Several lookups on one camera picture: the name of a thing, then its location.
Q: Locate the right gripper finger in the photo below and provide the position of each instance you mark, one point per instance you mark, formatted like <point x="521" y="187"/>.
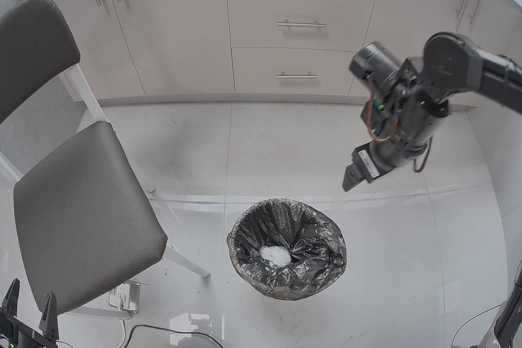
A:
<point x="351" y="180"/>

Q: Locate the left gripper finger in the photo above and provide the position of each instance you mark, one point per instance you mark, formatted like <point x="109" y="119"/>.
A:
<point x="11" y="299"/>
<point x="49" y="318"/>

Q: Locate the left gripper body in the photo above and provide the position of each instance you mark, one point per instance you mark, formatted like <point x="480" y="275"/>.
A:
<point x="20" y="334"/>

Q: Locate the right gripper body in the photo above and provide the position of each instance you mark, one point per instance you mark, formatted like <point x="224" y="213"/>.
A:
<point x="412" y="134"/>

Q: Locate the white paper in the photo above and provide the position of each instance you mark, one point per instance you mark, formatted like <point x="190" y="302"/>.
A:
<point x="275" y="256"/>

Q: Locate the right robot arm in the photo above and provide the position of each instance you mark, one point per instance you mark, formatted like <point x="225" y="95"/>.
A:
<point x="489" y="69"/>

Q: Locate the grey padded white-framed chair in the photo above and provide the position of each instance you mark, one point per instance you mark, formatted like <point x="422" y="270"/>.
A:
<point x="81" y="195"/>

